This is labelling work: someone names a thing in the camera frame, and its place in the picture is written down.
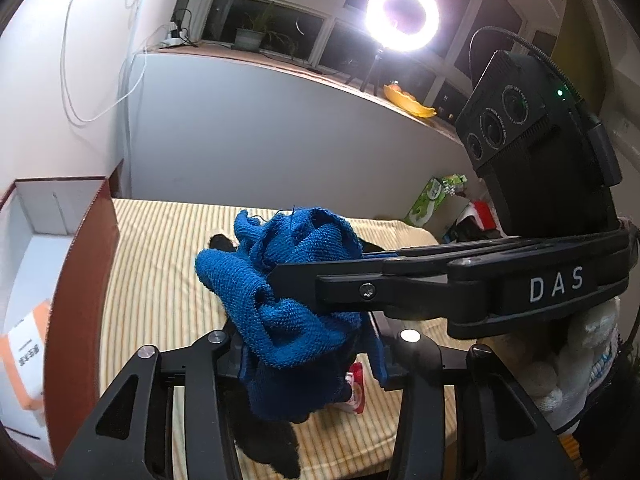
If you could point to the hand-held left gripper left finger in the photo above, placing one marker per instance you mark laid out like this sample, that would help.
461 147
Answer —
207 360

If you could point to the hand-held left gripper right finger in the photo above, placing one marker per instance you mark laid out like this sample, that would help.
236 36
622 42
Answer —
384 366

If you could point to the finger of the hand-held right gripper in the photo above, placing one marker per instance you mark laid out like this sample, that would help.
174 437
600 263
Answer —
350 287
425 255

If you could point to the red white snack packet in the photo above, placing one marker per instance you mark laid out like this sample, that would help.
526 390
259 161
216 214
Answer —
356 390

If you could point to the blue knitted cloth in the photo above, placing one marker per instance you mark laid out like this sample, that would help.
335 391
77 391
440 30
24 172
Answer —
290 320

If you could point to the black fleece glove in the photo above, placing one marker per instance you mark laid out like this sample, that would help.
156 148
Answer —
265 440

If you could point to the brown cardboard box white inside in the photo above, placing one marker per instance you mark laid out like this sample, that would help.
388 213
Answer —
85 280

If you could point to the person's right hand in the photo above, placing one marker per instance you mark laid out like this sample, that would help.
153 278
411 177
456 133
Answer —
590 355

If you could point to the green tissue box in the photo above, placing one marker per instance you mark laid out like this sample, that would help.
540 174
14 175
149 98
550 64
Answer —
430 200

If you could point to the red box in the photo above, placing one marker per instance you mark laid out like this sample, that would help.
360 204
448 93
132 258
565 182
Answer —
482 212

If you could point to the striped yellow mat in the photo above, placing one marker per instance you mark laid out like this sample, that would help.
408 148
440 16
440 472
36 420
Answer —
160 270

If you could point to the yellow tray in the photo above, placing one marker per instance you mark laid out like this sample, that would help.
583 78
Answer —
410 102

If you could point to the orange white packet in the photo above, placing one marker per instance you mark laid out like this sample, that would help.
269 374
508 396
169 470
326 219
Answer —
27 355

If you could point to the black light tripod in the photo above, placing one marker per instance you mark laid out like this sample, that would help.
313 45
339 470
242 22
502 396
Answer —
372 72

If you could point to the wooden windowsill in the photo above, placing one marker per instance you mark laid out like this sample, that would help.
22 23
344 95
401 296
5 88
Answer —
280 62

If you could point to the potted plant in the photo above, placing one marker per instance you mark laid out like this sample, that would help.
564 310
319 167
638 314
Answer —
252 37

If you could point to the window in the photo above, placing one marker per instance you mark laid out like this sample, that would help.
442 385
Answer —
300 15

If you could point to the white power strip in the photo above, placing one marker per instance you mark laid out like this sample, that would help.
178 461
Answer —
172 40

